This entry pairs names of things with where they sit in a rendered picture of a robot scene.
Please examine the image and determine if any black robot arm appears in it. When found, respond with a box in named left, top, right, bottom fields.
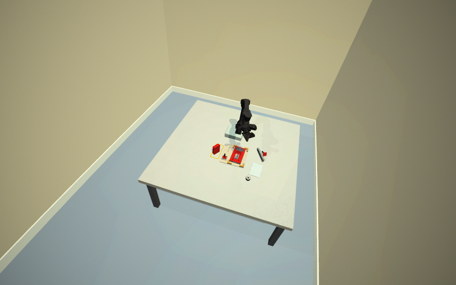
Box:
left=235, top=99, right=257, bottom=135

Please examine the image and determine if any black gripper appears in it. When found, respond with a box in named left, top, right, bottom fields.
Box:
left=237, top=123, right=255, bottom=142

